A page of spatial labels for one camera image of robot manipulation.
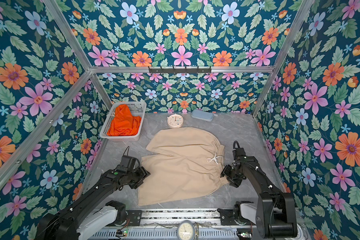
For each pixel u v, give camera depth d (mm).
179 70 929
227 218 733
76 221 450
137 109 1186
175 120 1112
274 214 406
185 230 674
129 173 708
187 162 910
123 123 1065
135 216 736
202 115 1186
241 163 598
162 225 722
